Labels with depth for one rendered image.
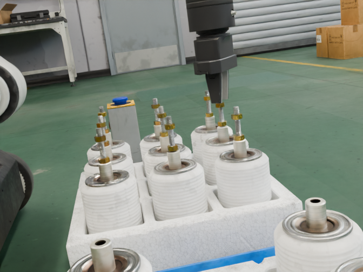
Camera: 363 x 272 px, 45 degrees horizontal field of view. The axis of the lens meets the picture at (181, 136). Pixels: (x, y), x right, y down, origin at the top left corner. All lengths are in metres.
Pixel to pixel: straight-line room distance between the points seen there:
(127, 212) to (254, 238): 0.21
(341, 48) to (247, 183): 3.76
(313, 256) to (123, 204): 0.35
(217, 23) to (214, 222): 0.35
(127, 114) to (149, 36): 4.79
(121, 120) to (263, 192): 0.48
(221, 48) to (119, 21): 5.04
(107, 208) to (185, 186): 0.13
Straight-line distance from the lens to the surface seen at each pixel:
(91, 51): 5.85
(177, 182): 0.73
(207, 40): 0.83
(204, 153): 0.88
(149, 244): 0.73
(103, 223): 0.75
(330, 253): 0.49
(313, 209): 0.50
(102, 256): 0.47
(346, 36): 4.43
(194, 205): 0.75
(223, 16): 0.83
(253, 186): 0.76
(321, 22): 6.56
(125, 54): 5.85
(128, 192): 0.74
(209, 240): 0.74
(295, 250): 0.49
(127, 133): 1.13
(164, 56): 5.91
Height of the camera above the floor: 0.48
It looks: 14 degrees down
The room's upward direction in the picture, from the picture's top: 8 degrees counter-clockwise
